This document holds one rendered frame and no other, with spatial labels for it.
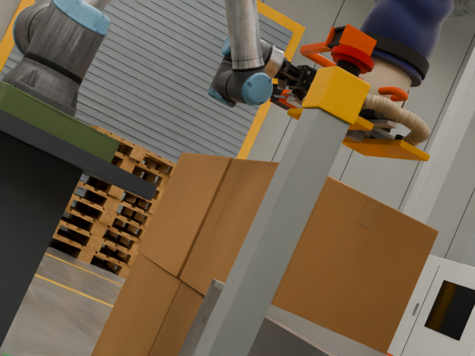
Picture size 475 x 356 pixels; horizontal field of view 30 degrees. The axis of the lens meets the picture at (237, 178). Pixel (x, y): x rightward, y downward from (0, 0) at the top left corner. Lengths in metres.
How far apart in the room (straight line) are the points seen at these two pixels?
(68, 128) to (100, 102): 9.58
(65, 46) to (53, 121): 0.22
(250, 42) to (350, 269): 0.68
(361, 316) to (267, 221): 0.93
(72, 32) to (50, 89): 0.14
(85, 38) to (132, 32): 9.60
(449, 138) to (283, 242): 4.48
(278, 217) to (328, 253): 0.84
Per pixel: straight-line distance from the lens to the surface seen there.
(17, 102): 1.96
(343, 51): 1.38
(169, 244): 2.89
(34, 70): 2.13
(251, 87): 2.41
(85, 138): 2.05
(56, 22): 2.15
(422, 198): 5.71
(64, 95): 2.13
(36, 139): 1.93
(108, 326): 3.18
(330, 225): 2.16
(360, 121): 2.29
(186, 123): 11.92
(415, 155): 2.39
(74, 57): 2.14
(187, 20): 11.96
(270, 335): 1.60
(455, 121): 5.81
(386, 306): 2.25
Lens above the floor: 0.67
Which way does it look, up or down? 5 degrees up
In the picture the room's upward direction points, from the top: 24 degrees clockwise
